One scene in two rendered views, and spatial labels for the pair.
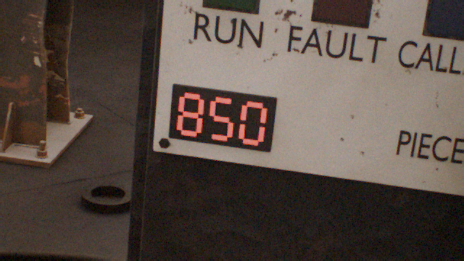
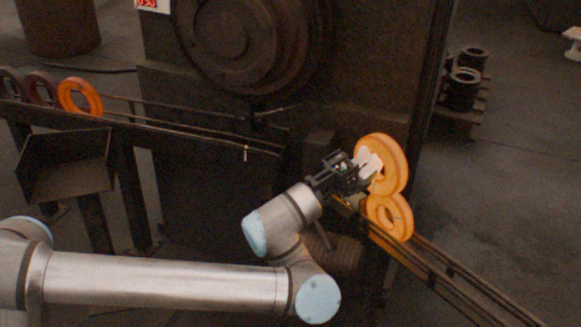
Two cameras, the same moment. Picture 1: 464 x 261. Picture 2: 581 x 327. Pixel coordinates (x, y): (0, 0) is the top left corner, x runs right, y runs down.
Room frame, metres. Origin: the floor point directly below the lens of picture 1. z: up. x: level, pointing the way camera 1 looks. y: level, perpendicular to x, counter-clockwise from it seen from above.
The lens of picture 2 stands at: (-0.72, -0.87, 1.57)
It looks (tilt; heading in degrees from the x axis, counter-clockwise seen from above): 36 degrees down; 15
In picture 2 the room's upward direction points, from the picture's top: 2 degrees clockwise
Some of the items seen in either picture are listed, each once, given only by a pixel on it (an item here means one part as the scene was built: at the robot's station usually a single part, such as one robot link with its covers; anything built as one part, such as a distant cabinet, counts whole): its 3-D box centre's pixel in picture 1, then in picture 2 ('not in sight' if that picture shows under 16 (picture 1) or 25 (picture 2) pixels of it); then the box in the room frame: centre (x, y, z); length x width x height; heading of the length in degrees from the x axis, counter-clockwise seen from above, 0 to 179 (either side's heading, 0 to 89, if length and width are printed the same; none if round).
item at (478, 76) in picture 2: not in sight; (401, 66); (2.42, -0.79, 0.22); 1.20 x 0.81 x 0.44; 82
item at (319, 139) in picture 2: not in sight; (318, 165); (0.48, -0.63, 0.68); 0.11 x 0.08 x 0.24; 174
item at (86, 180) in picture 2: not in sight; (91, 229); (0.26, 0.14, 0.36); 0.26 x 0.20 x 0.72; 119
